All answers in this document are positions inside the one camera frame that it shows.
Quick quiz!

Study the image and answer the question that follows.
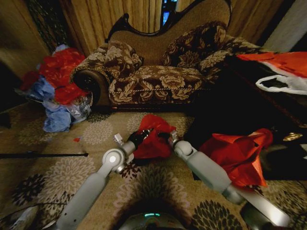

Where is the red plastic garbage bag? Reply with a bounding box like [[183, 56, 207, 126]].
[[132, 114, 177, 161]]

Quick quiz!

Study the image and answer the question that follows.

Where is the crumpled red bag with bin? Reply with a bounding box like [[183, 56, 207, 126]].
[[198, 128, 274, 189]]

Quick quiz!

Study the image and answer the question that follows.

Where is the white plastic bag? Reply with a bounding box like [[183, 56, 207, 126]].
[[255, 74, 307, 96]]

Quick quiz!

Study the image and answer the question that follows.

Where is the flat red plastic bag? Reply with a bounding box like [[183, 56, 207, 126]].
[[236, 51, 307, 79]]

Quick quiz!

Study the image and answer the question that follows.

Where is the floral patterned carpet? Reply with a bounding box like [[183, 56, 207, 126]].
[[0, 103, 307, 230]]

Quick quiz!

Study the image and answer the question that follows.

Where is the floral brown chaise sofa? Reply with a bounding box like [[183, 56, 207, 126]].
[[70, 0, 264, 113]]

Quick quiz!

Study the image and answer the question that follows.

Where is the small floral brown cushion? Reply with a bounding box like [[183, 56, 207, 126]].
[[103, 40, 145, 80]]

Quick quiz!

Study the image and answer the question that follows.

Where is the pile of blue plastic bags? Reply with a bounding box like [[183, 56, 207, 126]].
[[28, 75, 94, 133]]

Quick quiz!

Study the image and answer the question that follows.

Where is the dark low table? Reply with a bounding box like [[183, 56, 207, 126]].
[[183, 54, 307, 180]]

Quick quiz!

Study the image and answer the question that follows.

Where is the thin black rod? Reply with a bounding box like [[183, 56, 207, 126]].
[[0, 152, 89, 160]]

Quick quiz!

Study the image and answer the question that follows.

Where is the large floral brown cushion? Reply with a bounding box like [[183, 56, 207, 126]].
[[161, 21, 228, 69]]

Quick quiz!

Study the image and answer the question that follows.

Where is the pile of red plastic bags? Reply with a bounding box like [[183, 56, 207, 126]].
[[19, 47, 92, 106]]

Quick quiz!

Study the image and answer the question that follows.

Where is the tan pleated curtain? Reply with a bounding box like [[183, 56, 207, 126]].
[[25, 0, 292, 57]]

